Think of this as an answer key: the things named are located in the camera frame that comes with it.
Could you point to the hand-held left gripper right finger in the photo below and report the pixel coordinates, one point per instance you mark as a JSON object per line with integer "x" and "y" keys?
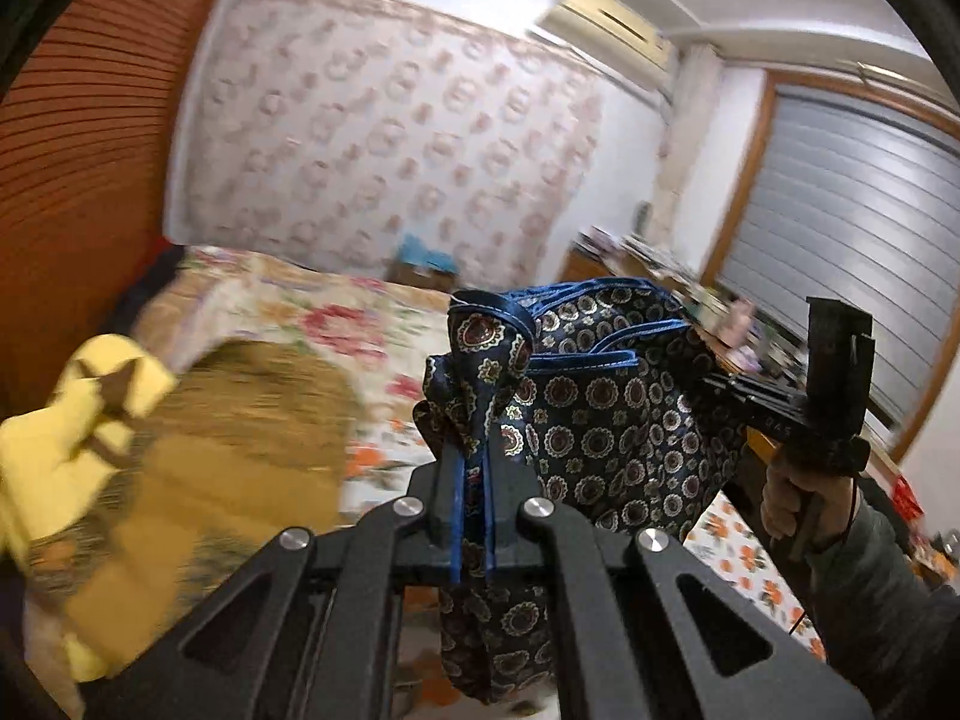
{"x": 496, "y": 517}

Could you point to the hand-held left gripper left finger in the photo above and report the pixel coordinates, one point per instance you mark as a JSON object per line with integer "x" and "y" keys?
{"x": 448, "y": 495}

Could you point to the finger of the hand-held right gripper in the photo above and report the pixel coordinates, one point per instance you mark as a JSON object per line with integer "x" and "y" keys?
{"x": 757, "y": 394}

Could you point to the navy patterned satin garment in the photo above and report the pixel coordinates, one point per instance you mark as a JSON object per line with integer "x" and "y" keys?
{"x": 615, "y": 420}

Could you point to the person's right forearm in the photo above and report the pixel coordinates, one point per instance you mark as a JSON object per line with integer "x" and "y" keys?
{"x": 892, "y": 592}

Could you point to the person's right hand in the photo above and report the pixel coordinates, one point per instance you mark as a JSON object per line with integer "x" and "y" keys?
{"x": 787, "y": 499}

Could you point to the pink thermos bottle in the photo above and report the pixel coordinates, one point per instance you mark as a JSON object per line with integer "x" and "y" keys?
{"x": 739, "y": 322}

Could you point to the grey window blind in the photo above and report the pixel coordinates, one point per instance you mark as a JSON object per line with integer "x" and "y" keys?
{"x": 847, "y": 240}

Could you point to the white sheet with orange print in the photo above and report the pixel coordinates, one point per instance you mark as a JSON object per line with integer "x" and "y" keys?
{"x": 735, "y": 555}

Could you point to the pile of papers and boxes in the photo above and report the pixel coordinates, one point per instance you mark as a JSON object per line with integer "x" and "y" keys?
{"x": 626, "y": 247}

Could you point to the pink floral blanket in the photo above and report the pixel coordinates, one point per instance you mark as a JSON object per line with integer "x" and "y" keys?
{"x": 337, "y": 315}

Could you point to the brown mottled blanket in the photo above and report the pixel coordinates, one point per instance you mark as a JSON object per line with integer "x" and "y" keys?
{"x": 247, "y": 427}

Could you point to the wooden side cabinet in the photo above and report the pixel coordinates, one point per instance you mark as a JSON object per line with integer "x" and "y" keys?
{"x": 579, "y": 267}

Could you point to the blue cloth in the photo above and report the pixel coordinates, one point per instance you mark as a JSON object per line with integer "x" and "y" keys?
{"x": 427, "y": 251}

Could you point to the white tied window curtain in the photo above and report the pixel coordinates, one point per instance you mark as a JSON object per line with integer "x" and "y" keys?
{"x": 686, "y": 142}

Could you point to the yellow plush toy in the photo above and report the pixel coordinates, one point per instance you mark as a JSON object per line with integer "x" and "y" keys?
{"x": 45, "y": 465}

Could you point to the wall air conditioner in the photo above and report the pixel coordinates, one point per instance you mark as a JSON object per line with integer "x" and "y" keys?
{"x": 611, "y": 26}

